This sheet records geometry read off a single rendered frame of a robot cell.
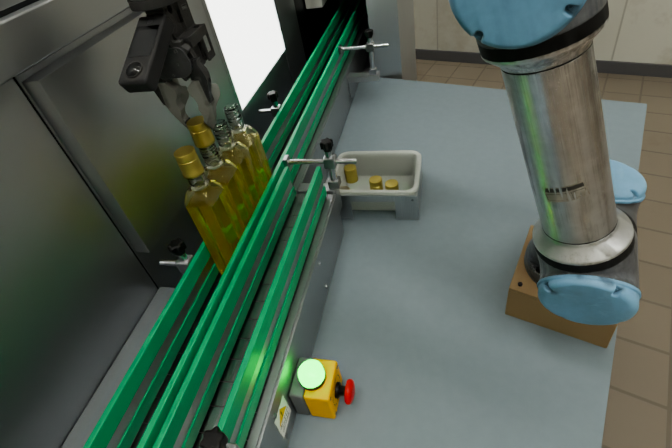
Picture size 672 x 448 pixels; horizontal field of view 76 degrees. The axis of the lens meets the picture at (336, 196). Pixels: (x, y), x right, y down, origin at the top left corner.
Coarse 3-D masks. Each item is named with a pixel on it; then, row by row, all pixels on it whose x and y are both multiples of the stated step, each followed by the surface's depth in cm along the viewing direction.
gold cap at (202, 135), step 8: (192, 120) 71; (200, 120) 71; (192, 128) 70; (200, 128) 70; (208, 128) 72; (192, 136) 71; (200, 136) 71; (208, 136) 72; (200, 144) 72; (208, 144) 72
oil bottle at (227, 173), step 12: (204, 168) 77; (216, 168) 76; (228, 168) 77; (216, 180) 76; (228, 180) 76; (240, 180) 80; (228, 192) 77; (240, 192) 80; (240, 204) 80; (240, 216) 81
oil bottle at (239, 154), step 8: (240, 144) 81; (224, 152) 80; (232, 152) 80; (240, 152) 81; (248, 152) 83; (232, 160) 80; (240, 160) 80; (248, 160) 83; (240, 168) 81; (248, 168) 83; (248, 176) 83; (256, 176) 87; (248, 184) 83; (256, 184) 87; (248, 192) 84; (256, 192) 87; (256, 200) 87
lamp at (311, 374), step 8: (312, 360) 71; (304, 368) 70; (312, 368) 70; (320, 368) 70; (304, 376) 69; (312, 376) 69; (320, 376) 69; (304, 384) 69; (312, 384) 69; (320, 384) 70
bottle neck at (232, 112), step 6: (228, 108) 83; (234, 108) 81; (228, 114) 82; (234, 114) 82; (240, 114) 83; (228, 120) 83; (234, 120) 82; (240, 120) 83; (234, 126) 83; (240, 126) 84
